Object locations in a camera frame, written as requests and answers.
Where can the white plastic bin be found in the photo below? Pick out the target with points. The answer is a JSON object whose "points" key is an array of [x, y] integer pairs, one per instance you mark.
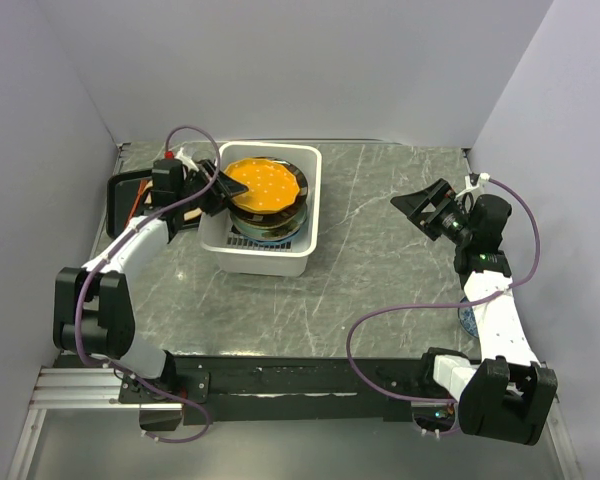
{"points": [[216, 232]]}

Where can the dark blue floral plate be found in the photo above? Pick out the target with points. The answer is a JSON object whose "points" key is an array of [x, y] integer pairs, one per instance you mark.
{"points": [[263, 233]]}

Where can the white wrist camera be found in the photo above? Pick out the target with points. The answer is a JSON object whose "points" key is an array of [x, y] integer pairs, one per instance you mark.
{"points": [[476, 181], [185, 156]]}

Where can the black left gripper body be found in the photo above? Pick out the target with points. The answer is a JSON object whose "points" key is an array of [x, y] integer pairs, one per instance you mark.
{"points": [[194, 182]]}

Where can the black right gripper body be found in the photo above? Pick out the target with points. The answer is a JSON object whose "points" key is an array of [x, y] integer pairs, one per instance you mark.
{"points": [[451, 222]]}

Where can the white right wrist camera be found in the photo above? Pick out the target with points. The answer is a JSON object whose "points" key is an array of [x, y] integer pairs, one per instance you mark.
{"points": [[476, 181]]}

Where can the black striped lacquer plate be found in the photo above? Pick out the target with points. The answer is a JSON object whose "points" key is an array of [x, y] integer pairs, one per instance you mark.
{"points": [[286, 213]]}

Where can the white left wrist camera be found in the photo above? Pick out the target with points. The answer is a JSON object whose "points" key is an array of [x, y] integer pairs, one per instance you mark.
{"points": [[185, 156]]}

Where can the yellow scalloped plate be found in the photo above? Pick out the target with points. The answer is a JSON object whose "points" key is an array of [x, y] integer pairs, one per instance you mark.
{"points": [[271, 186]]}

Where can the turquoise polka dot plate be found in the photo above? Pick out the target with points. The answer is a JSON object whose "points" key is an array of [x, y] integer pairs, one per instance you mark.
{"points": [[248, 242]]}

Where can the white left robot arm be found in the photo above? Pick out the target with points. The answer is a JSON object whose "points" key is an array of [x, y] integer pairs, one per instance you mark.
{"points": [[93, 313]]}

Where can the black serving tray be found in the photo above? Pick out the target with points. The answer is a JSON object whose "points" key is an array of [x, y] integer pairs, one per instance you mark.
{"points": [[121, 192]]}

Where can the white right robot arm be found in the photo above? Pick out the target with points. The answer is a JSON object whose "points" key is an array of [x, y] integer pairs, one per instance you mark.
{"points": [[508, 395]]}

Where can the peach bird-painted plate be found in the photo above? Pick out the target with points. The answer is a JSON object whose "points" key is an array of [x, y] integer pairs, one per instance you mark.
{"points": [[145, 199]]}

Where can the orange chopsticks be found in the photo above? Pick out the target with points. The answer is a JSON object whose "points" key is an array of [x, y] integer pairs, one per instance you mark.
{"points": [[138, 200]]}

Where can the small blue patterned dish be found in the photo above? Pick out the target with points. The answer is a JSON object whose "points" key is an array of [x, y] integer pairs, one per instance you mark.
{"points": [[466, 319]]}

